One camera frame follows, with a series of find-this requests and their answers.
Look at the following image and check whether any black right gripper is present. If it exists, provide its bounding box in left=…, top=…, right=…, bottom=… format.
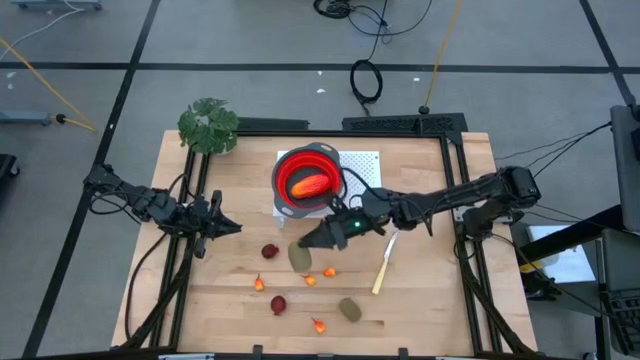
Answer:
left=298, top=197, right=389, bottom=251

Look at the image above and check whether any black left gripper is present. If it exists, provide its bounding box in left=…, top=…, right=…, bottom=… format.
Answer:
left=192, top=188, right=243, bottom=260

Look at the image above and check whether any brown green toy kiwi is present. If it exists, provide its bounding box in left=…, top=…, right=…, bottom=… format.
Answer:
left=287, top=241, right=313, bottom=274
left=338, top=297, right=363, bottom=324

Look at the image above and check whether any red orange toy mango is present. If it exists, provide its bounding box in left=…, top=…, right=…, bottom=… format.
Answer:
left=290, top=173, right=332, bottom=200

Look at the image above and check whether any knife with cream handle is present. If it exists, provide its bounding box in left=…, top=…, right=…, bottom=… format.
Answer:
left=371, top=230, right=399, bottom=296

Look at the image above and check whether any red collapsible colander grey rim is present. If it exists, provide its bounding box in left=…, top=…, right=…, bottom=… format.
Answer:
left=271, top=142, right=346, bottom=220

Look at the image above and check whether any white perforated metal shelf riser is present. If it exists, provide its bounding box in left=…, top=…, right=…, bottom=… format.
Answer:
left=272, top=149, right=384, bottom=230

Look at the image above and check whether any green plant in white pot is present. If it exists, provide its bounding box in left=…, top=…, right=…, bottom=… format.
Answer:
left=177, top=97, right=241, bottom=156

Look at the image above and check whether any black floor object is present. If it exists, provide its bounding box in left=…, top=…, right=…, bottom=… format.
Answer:
left=0, top=153, right=20, bottom=181

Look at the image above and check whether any grey floor bar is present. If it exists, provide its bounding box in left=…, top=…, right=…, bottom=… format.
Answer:
left=0, top=110, right=54, bottom=126

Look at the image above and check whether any white box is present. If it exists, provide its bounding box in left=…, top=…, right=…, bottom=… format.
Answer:
left=527, top=224, right=597, bottom=285

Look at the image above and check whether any black desk beam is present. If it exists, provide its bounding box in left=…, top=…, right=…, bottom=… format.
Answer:
left=517, top=203, right=626, bottom=261

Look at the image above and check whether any grey cart base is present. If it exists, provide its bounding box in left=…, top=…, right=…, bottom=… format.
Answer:
left=12, top=0, right=103, bottom=12

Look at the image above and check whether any black keyboard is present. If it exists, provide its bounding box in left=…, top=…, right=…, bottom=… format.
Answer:
left=599, top=227, right=640, bottom=357

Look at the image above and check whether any black flat mount plate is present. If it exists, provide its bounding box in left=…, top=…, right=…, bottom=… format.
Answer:
left=237, top=117, right=310, bottom=132

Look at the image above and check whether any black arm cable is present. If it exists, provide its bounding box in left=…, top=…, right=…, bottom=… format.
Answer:
left=123, top=232, right=169, bottom=344

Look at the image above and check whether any black aluminium rig frame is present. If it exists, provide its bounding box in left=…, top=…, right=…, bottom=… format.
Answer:
left=110, top=127, right=539, bottom=360

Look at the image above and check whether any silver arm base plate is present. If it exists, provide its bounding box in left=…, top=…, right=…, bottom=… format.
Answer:
left=452, top=205, right=516, bottom=224

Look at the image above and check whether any black perforated mount plate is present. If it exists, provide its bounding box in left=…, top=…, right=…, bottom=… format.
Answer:
left=342, top=112, right=469, bottom=135

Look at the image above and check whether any coiled black floor cable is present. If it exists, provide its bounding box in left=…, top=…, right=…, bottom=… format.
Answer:
left=349, top=58, right=385, bottom=117

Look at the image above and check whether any yellow hanging cable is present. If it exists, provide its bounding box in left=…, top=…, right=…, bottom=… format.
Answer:
left=0, top=37, right=99, bottom=134
left=423, top=0, right=465, bottom=115

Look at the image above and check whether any black cable bundle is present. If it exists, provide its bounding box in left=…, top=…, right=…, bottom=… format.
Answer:
left=313, top=0, right=434, bottom=61

